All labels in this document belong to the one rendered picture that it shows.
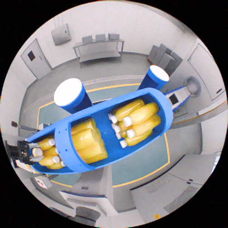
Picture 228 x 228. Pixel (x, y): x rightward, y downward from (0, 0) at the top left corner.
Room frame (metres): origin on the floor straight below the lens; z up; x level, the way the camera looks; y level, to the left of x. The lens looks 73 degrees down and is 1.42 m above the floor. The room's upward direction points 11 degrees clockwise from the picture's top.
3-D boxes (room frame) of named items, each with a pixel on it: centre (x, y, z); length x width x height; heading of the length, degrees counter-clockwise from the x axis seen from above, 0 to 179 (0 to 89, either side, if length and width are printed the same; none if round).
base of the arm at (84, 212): (-0.56, 0.04, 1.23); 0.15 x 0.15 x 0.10
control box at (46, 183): (-0.71, 0.57, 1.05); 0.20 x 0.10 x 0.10; 124
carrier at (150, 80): (0.75, -0.46, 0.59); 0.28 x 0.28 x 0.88
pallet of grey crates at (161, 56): (3.20, -1.71, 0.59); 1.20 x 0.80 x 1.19; 23
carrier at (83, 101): (0.25, 0.42, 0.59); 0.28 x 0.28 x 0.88
